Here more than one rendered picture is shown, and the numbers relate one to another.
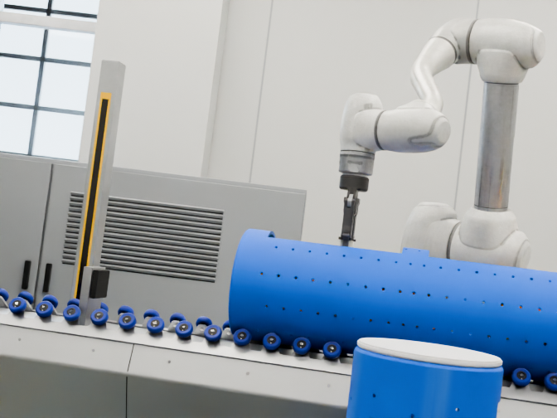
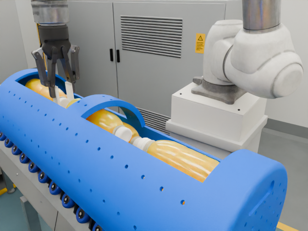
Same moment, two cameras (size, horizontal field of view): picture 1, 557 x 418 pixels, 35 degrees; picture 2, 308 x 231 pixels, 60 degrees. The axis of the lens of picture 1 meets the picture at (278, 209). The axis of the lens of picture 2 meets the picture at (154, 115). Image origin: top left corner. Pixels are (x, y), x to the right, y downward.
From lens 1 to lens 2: 203 cm
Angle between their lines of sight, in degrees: 43
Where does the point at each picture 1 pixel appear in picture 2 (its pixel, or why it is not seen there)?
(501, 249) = (257, 74)
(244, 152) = not seen: outside the picture
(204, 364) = (7, 160)
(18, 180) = (102, 12)
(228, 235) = (185, 32)
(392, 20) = not seen: outside the picture
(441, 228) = (221, 47)
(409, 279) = (52, 141)
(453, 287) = (74, 162)
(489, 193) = (249, 13)
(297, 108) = not seen: outside the picture
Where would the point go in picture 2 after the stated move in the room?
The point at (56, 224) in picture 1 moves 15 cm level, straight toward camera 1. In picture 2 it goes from (118, 31) to (110, 33)
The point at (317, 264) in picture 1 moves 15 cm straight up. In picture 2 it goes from (16, 112) to (4, 59)
